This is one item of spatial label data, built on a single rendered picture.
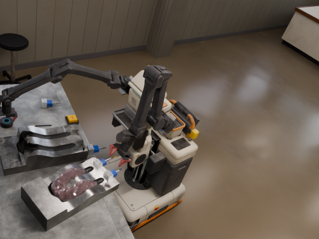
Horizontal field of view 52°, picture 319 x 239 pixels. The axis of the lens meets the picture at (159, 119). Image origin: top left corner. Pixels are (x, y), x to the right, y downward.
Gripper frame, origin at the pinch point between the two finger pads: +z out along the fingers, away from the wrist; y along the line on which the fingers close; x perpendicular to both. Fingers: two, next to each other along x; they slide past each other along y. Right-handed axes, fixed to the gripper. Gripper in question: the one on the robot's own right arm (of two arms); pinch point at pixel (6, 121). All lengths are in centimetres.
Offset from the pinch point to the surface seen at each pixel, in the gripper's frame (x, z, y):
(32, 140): 31.3, -11.0, -9.4
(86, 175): 61, -5, -34
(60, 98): -21.7, 2.2, -42.6
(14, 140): 22.0, -3.5, -0.7
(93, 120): -75, 82, -103
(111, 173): 65, -7, -48
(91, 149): 40, -4, -45
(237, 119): -39, 78, -296
